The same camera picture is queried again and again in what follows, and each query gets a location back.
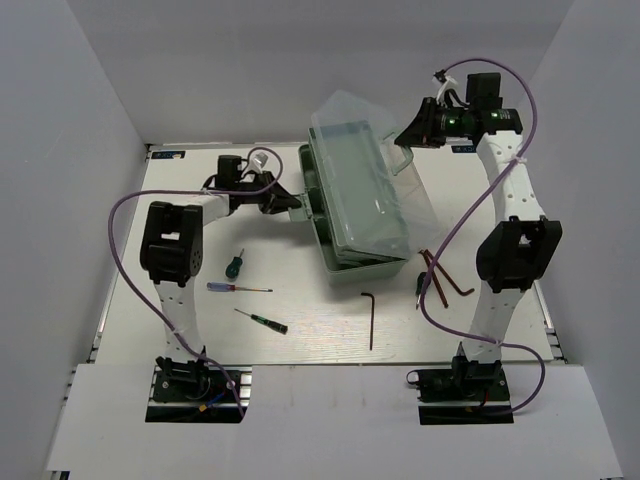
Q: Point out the blue red handled screwdriver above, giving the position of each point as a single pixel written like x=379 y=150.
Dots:
x=221 y=287

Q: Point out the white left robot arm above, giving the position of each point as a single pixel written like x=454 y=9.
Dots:
x=172 y=254

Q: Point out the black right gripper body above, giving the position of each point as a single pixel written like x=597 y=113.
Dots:
x=449 y=123

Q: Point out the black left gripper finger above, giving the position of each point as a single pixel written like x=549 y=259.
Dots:
x=278 y=200
x=417 y=132

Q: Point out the stubby green screwdriver orange cap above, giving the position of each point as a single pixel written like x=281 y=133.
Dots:
x=419 y=285

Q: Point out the green cantilever toolbox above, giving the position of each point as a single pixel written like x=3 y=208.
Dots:
x=363 y=195

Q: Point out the long brown hex key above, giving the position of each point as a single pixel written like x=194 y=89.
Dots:
x=448 y=277

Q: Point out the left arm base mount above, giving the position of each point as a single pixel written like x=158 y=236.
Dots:
x=196 y=393

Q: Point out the black green precision screwdriver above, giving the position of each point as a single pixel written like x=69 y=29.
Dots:
x=271 y=324

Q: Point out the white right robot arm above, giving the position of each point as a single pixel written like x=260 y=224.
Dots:
x=523 y=240

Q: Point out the small dark hex key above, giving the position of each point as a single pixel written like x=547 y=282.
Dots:
x=372 y=299

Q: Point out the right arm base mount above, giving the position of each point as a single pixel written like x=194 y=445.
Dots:
x=464 y=393

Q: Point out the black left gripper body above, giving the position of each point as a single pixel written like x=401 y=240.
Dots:
x=262 y=181

